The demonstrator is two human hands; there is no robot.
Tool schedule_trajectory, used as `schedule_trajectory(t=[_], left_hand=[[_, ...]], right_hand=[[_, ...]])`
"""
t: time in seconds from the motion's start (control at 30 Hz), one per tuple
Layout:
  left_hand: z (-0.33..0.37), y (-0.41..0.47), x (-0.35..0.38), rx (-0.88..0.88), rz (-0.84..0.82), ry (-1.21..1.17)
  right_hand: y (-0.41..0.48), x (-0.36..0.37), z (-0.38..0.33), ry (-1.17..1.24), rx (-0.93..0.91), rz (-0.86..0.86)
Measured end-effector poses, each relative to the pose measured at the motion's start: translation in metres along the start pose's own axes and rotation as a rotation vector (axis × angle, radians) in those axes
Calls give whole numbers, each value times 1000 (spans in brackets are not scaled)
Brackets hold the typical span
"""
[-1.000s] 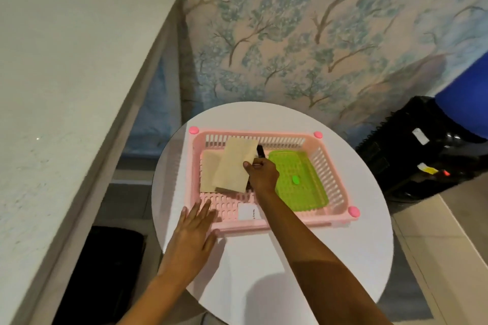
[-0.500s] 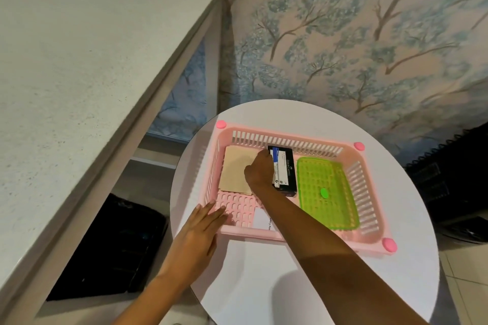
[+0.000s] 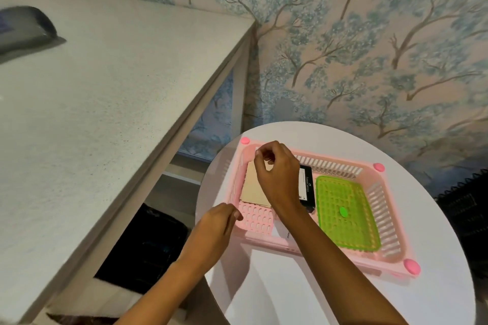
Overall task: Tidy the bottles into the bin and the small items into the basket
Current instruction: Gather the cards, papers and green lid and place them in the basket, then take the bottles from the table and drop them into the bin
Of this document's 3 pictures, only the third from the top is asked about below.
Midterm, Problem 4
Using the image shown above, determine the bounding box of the person's left hand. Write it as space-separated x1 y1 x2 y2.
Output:
177 203 244 274

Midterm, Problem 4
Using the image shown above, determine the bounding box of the black ribbed object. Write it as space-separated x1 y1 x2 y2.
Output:
434 169 488 274

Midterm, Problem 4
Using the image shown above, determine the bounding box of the person's right hand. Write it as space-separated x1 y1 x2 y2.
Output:
254 141 306 218

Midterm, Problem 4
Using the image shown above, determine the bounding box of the green plastic perforated tray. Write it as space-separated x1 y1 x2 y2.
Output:
316 175 383 253

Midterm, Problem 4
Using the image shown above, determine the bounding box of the black flat box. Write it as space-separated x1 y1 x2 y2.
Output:
297 165 317 211

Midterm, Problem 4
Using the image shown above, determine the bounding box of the person's right forearm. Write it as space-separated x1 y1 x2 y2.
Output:
272 205 410 325

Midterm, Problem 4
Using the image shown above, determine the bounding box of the person's left forearm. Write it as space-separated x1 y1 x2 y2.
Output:
114 258 206 325

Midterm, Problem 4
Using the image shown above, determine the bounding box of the white paper card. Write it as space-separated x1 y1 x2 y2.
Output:
272 221 293 241

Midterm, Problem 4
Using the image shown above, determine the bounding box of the black bag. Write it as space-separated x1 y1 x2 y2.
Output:
95 203 190 295

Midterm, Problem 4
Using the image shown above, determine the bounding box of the brown cardboard piece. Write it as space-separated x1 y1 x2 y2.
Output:
240 160 276 208

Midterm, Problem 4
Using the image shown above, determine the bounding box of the pink plastic basket tray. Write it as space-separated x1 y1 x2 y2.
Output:
225 137 422 280

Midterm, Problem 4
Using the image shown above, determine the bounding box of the dark grey rounded object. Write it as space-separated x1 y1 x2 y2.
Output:
0 6 58 58

